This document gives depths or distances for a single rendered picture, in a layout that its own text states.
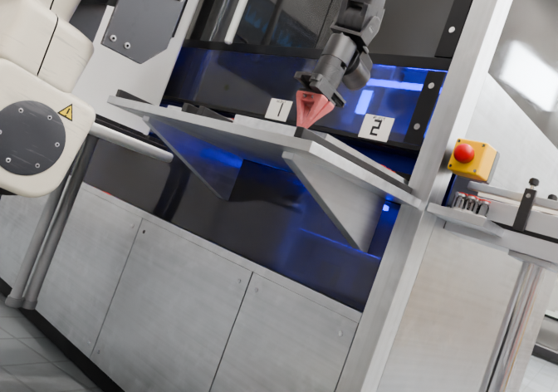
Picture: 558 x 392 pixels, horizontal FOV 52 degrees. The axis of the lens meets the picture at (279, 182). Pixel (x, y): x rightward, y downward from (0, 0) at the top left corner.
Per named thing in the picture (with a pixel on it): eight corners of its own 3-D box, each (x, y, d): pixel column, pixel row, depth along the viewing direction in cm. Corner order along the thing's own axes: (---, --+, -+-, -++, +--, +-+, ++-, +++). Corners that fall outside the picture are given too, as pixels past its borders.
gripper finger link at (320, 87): (319, 139, 109) (340, 97, 111) (299, 121, 104) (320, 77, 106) (293, 134, 114) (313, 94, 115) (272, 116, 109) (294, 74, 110)
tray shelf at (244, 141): (237, 159, 179) (239, 153, 179) (434, 217, 131) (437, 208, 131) (106, 102, 145) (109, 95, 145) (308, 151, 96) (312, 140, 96)
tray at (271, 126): (320, 173, 148) (325, 160, 149) (406, 197, 131) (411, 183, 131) (230, 129, 124) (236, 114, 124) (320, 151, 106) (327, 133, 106)
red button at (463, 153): (456, 164, 123) (462, 146, 123) (473, 167, 120) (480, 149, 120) (448, 158, 120) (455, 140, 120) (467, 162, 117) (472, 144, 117)
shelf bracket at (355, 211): (356, 249, 133) (375, 196, 133) (367, 252, 131) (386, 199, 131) (259, 215, 108) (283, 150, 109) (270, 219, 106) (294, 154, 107)
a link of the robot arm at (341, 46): (328, 27, 113) (352, 30, 110) (341, 47, 118) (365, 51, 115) (313, 57, 112) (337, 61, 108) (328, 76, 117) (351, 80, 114)
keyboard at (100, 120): (141, 143, 180) (144, 135, 180) (167, 151, 171) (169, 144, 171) (20, 95, 150) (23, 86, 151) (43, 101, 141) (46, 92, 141)
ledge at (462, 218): (452, 224, 134) (456, 217, 134) (506, 241, 125) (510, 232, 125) (426, 210, 124) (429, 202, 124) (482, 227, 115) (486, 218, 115)
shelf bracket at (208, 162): (222, 198, 167) (237, 156, 168) (228, 201, 165) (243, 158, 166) (124, 164, 142) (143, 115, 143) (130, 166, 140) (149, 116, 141)
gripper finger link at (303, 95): (325, 145, 111) (345, 104, 113) (306, 128, 106) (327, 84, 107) (300, 140, 115) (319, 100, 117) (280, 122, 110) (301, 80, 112)
